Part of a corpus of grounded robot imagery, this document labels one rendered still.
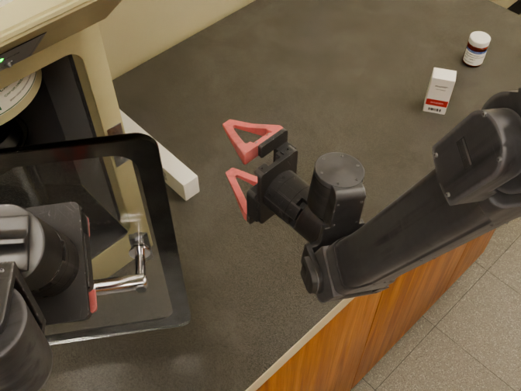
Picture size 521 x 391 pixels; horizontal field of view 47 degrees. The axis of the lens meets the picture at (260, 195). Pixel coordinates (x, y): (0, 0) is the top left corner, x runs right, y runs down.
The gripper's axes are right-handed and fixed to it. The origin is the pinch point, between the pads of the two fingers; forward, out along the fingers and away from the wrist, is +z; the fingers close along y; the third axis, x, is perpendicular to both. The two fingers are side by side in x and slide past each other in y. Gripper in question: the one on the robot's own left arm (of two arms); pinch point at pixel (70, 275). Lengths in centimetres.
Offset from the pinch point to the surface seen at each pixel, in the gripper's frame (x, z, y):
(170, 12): 13, 62, -64
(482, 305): 102, 138, 11
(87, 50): 3.2, 4.0, -26.3
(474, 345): 94, 132, 23
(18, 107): -5.6, 6.1, -21.1
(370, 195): 45, 45, -13
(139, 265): 5.7, 9.8, -1.3
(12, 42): 0.2, -14.5, -17.8
